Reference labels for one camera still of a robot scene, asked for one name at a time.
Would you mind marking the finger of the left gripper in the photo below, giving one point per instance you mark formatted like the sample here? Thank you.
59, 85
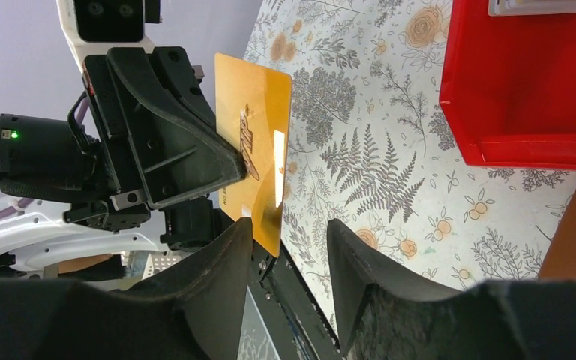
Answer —
171, 128

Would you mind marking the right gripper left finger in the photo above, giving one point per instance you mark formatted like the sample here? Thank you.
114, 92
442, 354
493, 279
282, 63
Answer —
192, 310

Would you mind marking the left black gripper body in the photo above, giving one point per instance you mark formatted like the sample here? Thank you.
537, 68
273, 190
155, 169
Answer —
112, 197

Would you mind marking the floral table mat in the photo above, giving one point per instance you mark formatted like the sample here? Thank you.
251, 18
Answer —
369, 145

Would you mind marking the red plastic bin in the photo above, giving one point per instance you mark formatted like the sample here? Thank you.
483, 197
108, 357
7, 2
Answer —
508, 88

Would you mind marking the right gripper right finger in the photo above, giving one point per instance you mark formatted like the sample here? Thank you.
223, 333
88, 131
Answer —
386, 311

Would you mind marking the perforated metal strip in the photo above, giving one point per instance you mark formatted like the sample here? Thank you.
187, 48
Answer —
159, 261

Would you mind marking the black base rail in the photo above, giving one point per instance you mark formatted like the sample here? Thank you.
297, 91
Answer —
296, 325

